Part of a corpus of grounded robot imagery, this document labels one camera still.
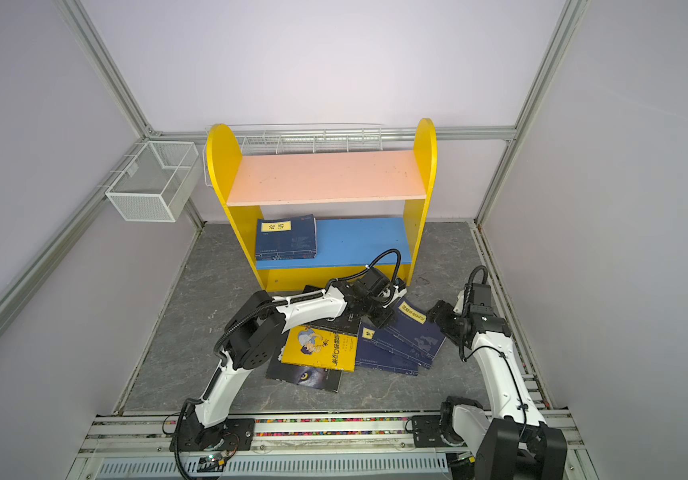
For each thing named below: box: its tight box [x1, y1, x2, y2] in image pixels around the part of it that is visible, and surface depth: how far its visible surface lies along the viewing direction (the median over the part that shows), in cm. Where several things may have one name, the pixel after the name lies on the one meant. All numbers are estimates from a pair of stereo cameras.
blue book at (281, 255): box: [256, 251, 317, 261], surface depth 91 cm
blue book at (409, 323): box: [381, 298, 447, 361], surface depth 91 cm
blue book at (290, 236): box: [256, 214, 318, 258], surface depth 93 cm
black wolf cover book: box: [266, 331, 342, 393], surface depth 84 cm
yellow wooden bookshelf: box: [206, 119, 438, 291], surface depth 83 cm
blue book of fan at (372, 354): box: [356, 322, 419, 376], surface depth 86 cm
